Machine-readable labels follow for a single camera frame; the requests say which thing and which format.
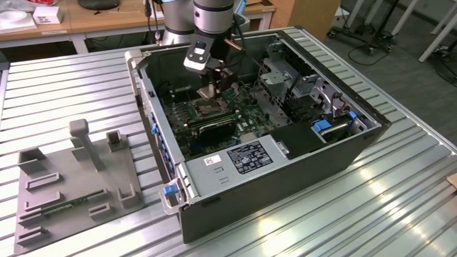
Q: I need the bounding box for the white cardboard box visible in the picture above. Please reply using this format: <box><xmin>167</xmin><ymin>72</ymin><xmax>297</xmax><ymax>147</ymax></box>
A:
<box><xmin>32</xmin><ymin>6</ymin><xmax>64</xmax><ymax>25</ymax></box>

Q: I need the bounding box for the grey power supply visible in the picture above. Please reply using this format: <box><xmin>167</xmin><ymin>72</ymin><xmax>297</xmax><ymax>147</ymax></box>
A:
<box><xmin>177</xmin><ymin>133</ymin><xmax>291</xmax><ymax>201</ymax></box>

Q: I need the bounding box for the CPU socket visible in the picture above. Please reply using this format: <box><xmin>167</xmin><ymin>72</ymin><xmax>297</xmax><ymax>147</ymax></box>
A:
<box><xmin>192</xmin><ymin>95</ymin><xmax>231</xmax><ymax>119</ymax></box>

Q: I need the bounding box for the black plastic shroud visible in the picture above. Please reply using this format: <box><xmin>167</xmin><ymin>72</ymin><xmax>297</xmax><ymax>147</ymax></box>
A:
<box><xmin>269</xmin><ymin>123</ymin><xmax>331</xmax><ymax>161</ymax></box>

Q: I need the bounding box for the green RAM stick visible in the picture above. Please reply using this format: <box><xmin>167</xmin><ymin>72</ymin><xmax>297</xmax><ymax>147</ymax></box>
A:
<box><xmin>39</xmin><ymin>196</ymin><xmax>91</xmax><ymax>215</ymax></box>

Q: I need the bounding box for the black graphics card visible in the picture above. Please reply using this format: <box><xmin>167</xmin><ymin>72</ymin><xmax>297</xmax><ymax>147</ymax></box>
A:
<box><xmin>195</xmin><ymin>118</ymin><xmax>237</xmax><ymax>143</ymax></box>

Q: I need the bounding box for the silver chipset heatsink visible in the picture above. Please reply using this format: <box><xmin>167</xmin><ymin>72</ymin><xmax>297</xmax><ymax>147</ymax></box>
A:
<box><xmin>240</xmin><ymin>133</ymin><xmax>264</xmax><ymax>144</ymax></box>

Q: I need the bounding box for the black wheeled stand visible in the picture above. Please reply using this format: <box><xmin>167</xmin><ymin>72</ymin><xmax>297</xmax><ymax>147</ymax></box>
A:
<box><xmin>327</xmin><ymin>0</ymin><xmax>399</xmax><ymax>56</ymax></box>

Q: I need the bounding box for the wooden cabinet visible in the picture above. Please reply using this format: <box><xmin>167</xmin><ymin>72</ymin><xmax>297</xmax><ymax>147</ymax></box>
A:
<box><xmin>273</xmin><ymin>0</ymin><xmax>340</xmax><ymax>43</ymax></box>

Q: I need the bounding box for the wooden board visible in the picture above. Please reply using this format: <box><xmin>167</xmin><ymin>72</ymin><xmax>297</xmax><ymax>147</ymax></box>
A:
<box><xmin>445</xmin><ymin>172</ymin><xmax>457</xmax><ymax>194</ymax></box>

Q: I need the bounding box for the metal drive cage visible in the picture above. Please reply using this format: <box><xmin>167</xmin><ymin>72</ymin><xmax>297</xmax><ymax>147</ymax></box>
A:
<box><xmin>253</xmin><ymin>37</ymin><xmax>324</xmax><ymax>121</ymax></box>

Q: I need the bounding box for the green motherboard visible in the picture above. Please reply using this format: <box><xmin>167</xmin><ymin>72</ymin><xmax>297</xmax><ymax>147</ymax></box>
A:
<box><xmin>159</xmin><ymin>80</ymin><xmax>287</xmax><ymax>158</ymax></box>

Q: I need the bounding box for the white table frame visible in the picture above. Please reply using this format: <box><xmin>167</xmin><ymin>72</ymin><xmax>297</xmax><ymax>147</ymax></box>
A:
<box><xmin>419</xmin><ymin>0</ymin><xmax>457</xmax><ymax>64</ymax></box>
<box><xmin>343</xmin><ymin>0</ymin><xmax>419</xmax><ymax>37</ymax></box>

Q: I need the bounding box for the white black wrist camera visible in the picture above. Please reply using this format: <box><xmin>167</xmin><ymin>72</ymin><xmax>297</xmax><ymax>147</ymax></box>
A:
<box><xmin>183</xmin><ymin>40</ymin><xmax>212</xmax><ymax>73</ymax></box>

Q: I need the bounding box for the black hanging cable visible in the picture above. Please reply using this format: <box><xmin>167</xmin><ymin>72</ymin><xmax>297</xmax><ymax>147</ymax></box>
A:
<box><xmin>144</xmin><ymin>0</ymin><xmax>163</xmax><ymax>46</ymax></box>

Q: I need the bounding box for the silver hinge bracket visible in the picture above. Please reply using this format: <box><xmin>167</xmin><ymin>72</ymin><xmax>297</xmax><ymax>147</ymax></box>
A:
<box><xmin>319</xmin><ymin>80</ymin><xmax>351</xmax><ymax>119</ymax></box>

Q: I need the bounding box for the installed RAM stick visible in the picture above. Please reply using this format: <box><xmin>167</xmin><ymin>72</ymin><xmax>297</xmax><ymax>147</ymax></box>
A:
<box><xmin>184</xmin><ymin>112</ymin><xmax>240</xmax><ymax>127</ymax></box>

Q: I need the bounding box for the black round stand base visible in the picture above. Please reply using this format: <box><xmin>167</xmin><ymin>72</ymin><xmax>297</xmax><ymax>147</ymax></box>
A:
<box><xmin>77</xmin><ymin>0</ymin><xmax>121</xmax><ymax>9</ymax></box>

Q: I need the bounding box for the silver CPU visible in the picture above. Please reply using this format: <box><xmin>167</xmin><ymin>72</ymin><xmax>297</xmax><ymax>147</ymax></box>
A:
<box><xmin>197</xmin><ymin>85</ymin><xmax>220</xmax><ymax>100</ymax></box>

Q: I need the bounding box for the black grey PC case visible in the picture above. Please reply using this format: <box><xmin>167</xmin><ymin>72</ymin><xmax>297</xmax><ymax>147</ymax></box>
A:
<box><xmin>124</xmin><ymin>25</ymin><xmax>393</xmax><ymax>244</ymax></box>

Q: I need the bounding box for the white foam tray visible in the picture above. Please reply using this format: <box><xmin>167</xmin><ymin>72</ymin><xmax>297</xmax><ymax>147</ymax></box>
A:
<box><xmin>0</xmin><ymin>10</ymin><xmax>36</xmax><ymax>30</ymax></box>

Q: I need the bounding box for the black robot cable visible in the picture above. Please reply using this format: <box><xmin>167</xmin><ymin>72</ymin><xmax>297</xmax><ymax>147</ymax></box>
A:
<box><xmin>231</xmin><ymin>10</ymin><xmax>261</xmax><ymax>67</ymax></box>

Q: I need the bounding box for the wooden desk white frame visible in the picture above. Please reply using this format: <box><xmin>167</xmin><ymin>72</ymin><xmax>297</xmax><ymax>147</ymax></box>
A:
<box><xmin>67</xmin><ymin>0</ymin><xmax>277</xmax><ymax>40</ymax></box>
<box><xmin>0</xmin><ymin>0</ymin><xmax>88</xmax><ymax>54</ymax></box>

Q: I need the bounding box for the copper cable connector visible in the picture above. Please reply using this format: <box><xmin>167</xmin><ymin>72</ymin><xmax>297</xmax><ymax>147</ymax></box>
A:
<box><xmin>223</xmin><ymin>38</ymin><xmax>245</xmax><ymax>52</ymax></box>

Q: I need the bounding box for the grey parts rack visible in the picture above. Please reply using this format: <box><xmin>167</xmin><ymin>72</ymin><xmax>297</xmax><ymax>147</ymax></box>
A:
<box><xmin>13</xmin><ymin>118</ymin><xmax>145</xmax><ymax>255</ymax></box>

